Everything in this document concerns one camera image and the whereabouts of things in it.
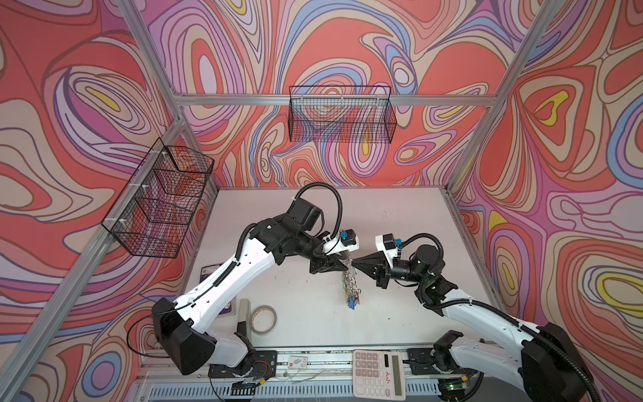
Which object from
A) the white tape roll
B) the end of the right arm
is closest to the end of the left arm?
the end of the right arm

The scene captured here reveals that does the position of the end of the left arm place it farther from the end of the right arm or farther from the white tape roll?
the white tape roll

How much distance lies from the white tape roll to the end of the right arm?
1.17 feet

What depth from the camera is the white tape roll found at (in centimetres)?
80

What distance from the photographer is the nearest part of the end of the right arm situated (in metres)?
0.64
